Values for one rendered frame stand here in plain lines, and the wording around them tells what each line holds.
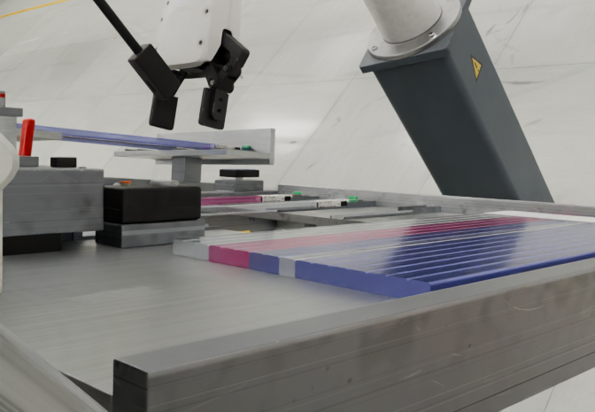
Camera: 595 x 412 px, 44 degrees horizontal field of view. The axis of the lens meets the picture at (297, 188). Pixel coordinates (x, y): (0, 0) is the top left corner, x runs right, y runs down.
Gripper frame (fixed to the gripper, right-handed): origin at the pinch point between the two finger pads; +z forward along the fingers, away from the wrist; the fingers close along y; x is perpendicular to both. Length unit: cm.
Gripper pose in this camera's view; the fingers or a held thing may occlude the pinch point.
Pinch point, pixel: (186, 119)
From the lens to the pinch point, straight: 83.3
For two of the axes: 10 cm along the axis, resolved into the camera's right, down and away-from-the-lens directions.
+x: 6.9, 1.5, 7.1
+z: -1.4, 9.9, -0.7
